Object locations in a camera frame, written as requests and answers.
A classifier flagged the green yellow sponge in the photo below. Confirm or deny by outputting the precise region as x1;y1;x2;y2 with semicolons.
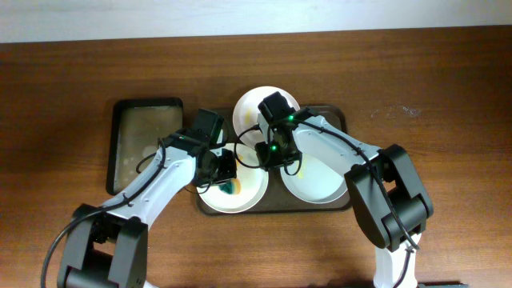
218;179;242;195

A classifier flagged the pinkish white plate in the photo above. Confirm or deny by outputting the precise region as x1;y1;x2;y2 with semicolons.
232;86;300;136

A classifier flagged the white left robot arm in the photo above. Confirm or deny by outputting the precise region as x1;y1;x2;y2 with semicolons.
57;109;236;287

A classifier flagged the large brown serving tray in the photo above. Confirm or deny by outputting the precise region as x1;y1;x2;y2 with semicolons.
194;104;353;216

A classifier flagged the small dark sponge tray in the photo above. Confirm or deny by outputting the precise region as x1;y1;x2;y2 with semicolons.
106;97;183;195

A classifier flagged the pale green plate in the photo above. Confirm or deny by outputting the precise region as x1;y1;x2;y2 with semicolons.
280;154;347;204

